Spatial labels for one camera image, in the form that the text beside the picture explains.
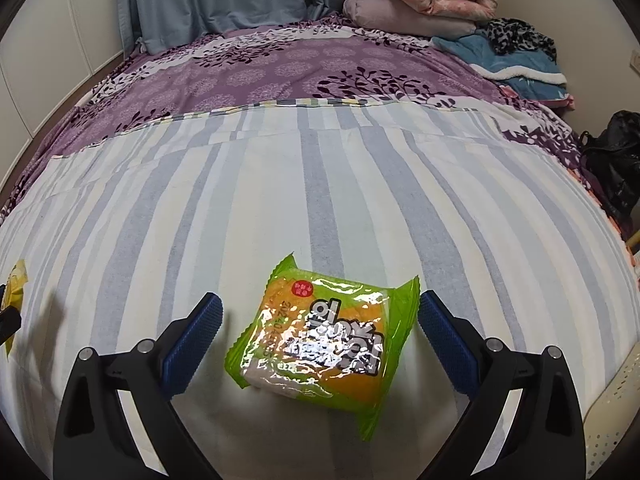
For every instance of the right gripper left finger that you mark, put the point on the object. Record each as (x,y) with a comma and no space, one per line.
(92,437)

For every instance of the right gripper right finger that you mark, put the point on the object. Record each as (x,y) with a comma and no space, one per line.
(546,439)

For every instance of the yellow bibizan snack packet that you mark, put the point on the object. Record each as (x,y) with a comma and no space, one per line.
(15,283)

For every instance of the cream plastic laundry basket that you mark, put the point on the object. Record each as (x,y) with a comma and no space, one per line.
(611,416)

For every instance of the striped white blue cloth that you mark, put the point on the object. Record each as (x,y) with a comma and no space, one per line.
(121,238)

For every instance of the wooden yellow shelf unit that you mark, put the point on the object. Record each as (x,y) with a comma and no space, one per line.
(633,242)

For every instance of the green orange cracker pack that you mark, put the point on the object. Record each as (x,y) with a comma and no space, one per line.
(326,341)

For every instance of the black bag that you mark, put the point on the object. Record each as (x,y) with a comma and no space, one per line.
(610,162)

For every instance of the white wardrobe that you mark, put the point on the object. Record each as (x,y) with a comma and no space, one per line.
(50,50)

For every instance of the blue and patterned clothes pile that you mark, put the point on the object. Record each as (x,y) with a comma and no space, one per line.
(514,55)

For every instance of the purple floral bedsheet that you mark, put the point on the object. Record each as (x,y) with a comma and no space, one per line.
(327,59)

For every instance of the beige wall socket plate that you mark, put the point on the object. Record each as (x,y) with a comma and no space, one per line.
(635,61)

